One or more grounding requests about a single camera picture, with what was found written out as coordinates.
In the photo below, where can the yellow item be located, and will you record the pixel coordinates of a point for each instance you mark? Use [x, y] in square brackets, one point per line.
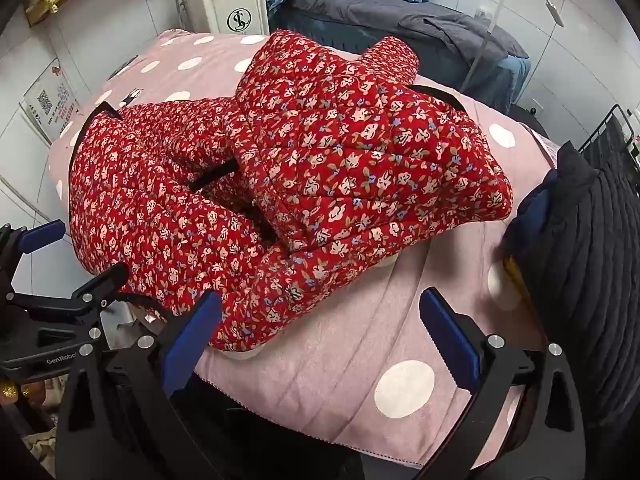
[514, 277]

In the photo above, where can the black ribbed garment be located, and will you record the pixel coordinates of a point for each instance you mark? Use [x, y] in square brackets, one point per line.
[590, 260]

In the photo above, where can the white gooseneck lamp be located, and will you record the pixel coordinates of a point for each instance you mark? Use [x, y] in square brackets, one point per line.
[555, 12]

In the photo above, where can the pink polka dot blanket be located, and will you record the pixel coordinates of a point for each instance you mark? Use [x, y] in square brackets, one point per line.
[350, 320]

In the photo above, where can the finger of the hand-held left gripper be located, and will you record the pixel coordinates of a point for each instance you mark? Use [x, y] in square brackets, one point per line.
[45, 232]
[100, 285]

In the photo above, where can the red floral quilted jacket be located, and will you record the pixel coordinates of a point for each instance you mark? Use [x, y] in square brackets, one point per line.
[350, 160]

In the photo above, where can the navy garment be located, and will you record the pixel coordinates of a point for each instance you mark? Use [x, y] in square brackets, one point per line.
[535, 215]

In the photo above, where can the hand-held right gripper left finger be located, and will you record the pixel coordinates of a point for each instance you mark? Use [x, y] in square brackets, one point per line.
[192, 345]

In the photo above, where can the wall poster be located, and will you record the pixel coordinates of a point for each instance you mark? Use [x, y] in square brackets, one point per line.
[50, 100]

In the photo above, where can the dark grey bedding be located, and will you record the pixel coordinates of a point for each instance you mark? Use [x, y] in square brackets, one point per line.
[390, 20]

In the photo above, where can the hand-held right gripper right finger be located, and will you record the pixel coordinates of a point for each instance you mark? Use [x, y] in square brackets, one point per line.
[450, 340]

